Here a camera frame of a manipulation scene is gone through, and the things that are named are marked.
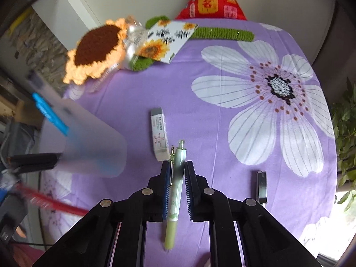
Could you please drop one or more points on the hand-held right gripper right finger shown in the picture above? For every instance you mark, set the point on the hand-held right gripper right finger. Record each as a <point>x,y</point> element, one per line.
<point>189,192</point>

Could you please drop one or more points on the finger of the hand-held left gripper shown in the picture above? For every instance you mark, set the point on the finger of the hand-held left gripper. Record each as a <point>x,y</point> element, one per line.
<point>50,114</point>
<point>33,162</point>

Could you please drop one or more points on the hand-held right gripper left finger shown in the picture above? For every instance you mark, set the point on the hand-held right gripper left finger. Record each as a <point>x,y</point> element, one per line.
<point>166,192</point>

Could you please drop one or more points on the light green pen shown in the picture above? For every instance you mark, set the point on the light green pen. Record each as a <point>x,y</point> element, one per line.
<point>171,233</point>

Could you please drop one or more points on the red pen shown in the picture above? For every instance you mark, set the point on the red pen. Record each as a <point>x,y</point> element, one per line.
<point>55,203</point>

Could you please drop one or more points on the translucent plastic cup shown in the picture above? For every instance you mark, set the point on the translucent plastic cup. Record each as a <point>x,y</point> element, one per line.
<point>91,144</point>

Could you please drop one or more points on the white eraser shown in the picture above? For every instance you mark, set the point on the white eraser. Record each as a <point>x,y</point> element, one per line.
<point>159,133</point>

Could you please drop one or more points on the purple floral tablecloth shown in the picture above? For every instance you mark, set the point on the purple floral tablecloth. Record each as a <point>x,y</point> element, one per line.
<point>194,116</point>

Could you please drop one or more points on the crochet sunflower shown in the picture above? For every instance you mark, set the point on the crochet sunflower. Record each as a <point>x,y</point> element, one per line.
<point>94,47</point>

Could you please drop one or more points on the white ribbon bow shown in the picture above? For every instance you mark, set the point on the white ribbon bow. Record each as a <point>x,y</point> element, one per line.
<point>136,37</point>

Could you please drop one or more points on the sunflower greeting card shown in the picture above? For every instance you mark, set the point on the sunflower greeting card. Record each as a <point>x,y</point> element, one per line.
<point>167,41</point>

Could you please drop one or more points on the green potted plant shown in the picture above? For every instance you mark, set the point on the green potted plant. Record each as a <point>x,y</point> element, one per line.
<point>345,122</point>

